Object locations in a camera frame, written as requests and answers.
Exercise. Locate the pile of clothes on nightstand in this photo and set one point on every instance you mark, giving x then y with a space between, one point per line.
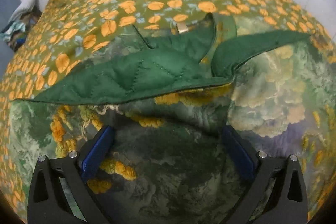
21 23

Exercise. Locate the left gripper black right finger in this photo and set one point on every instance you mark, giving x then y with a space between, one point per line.
276 192

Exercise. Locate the green landscape print padded jacket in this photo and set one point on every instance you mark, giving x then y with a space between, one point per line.
168 95

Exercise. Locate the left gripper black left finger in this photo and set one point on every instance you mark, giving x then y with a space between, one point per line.
59 192

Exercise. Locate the blue grey curtain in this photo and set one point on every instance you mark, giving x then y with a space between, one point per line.
7 9

